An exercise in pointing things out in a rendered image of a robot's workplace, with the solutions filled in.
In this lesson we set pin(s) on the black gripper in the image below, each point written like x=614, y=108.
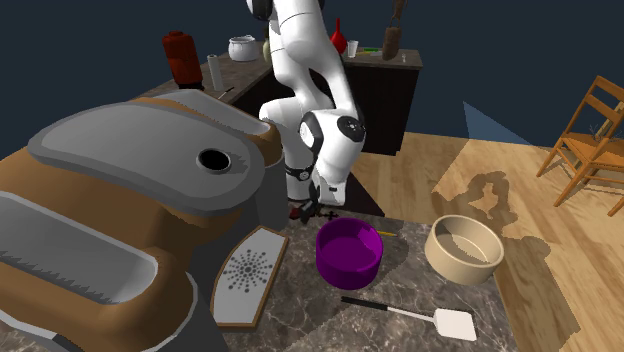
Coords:
x=312, y=210

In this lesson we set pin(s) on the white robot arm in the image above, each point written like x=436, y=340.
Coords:
x=302, y=63

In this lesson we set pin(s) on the dark robot stand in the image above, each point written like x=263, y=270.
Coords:
x=363, y=197

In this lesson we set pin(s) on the purple bowl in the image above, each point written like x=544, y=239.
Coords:
x=348, y=268

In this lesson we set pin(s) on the yellow pencil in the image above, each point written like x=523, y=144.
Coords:
x=386, y=233

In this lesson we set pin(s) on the dark kitchen counter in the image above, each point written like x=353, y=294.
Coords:
x=385, y=97

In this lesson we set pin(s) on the beige bowl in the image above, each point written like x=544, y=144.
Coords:
x=456, y=270

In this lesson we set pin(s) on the wooden chair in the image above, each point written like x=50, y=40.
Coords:
x=585, y=146

